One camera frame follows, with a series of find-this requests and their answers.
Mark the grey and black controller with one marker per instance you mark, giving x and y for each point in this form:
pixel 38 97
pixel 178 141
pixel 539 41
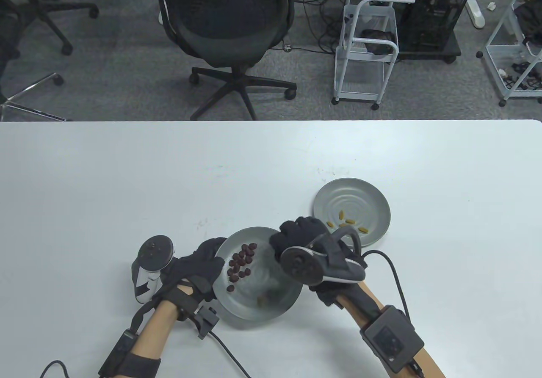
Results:
pixel 330 259

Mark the black equipment rack on wheels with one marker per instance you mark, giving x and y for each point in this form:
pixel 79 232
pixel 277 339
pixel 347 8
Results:
pixel 432 18

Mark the white and black controller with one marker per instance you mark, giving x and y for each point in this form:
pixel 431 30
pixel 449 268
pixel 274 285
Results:
pixel 148 263

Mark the person's left thumb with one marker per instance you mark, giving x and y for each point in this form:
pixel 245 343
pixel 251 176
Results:
pixel 214 268

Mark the black box wrist camera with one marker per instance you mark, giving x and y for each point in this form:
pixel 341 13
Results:
pixel 391 337

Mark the person's left forearm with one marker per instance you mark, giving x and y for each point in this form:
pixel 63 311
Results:
pixel 159 331

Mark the black office chair with castors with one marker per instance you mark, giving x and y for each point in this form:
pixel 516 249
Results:
pixel 38 9

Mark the metal plate with red beans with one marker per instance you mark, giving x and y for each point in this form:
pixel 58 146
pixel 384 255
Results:
pixel 262 276

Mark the small dark wrist camera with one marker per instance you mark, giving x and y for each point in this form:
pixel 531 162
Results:
pixel 208 321

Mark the black items in trolley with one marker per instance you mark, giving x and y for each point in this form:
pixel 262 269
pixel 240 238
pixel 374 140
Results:
pixel 377 41

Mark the person's right hand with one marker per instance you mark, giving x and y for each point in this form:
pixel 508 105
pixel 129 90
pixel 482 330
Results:
pixel 305 232

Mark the white desk leg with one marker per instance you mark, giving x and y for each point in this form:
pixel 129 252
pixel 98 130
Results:
pixel 476 3

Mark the black mesh office chair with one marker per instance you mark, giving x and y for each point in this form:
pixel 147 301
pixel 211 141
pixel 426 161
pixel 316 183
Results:
pixel 228 14

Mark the black bag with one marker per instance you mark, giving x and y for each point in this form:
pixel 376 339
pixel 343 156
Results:
pixel 527 20

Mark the pile of red beans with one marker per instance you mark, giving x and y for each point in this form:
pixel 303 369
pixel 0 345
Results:
pixel 240 263

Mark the metal plate with yellow beans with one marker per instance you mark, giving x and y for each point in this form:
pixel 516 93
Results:
pixel 355 202

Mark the person's right fingers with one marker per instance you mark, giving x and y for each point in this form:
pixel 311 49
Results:
pixel 296 232

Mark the person's left hand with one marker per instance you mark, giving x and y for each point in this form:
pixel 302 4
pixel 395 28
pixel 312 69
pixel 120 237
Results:
pixel 192 270

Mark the person's right forearm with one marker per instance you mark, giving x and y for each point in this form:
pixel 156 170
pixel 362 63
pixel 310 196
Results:
pixel 360 306

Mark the chrome chair base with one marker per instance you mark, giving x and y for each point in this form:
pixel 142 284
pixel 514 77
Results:
pixel 29 94

